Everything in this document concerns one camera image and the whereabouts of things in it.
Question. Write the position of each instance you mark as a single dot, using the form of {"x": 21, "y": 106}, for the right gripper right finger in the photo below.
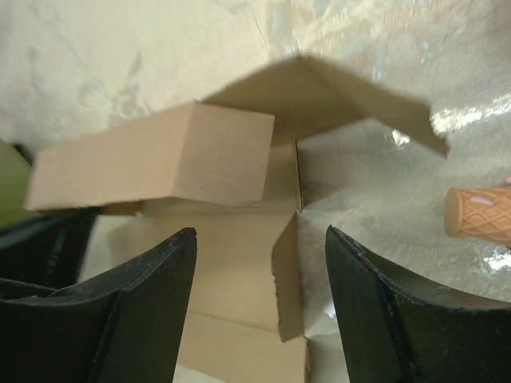
{"x": 398, "y": 326}

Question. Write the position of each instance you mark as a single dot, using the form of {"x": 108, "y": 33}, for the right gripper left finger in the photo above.
{"x": 124, "y": 325}

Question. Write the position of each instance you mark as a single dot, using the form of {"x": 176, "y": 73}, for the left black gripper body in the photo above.
{"x": 43, "y": 254}

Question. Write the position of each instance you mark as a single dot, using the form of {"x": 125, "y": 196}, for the brown cardboard box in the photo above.
{"x": 228, "y": 166}

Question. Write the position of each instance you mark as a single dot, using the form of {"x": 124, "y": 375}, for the olive green plastic bin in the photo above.
{"x": 15, "y": 167}

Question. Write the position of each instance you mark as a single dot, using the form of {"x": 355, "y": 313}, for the small ice cream toy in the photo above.
{"x": 482, "y": 213}

